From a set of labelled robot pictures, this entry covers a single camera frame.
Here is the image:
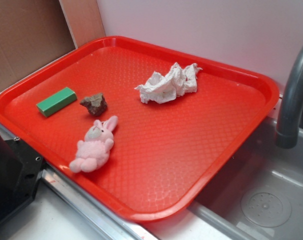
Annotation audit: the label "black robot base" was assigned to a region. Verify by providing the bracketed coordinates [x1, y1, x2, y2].
[0, 135, 45, 226]

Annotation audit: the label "brown rock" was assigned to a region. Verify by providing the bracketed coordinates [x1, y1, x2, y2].
[79, 92, 108, 117]

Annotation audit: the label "red plastic tray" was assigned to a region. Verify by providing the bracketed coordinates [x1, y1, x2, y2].
[0, 36, 279, 222]

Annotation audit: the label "crumpled white paper towel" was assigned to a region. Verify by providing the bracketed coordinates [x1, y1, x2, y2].
[134, 62, 203, 104]

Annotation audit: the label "pink plush bunny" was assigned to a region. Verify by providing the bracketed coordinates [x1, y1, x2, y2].
[69, 116, 119, 173]

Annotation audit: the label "green rectangular block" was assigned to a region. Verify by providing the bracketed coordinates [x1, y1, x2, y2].
[36, 87, 77, 118]

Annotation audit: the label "grey faucet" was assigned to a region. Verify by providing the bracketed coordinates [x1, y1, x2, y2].
[275, 47, 303, 149]

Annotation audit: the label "grey sink basin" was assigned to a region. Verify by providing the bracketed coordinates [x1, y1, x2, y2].
[189, 105, 303, 240]

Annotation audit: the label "brown cardboard panel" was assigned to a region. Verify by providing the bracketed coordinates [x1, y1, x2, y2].
[0, 0, 107, 98]

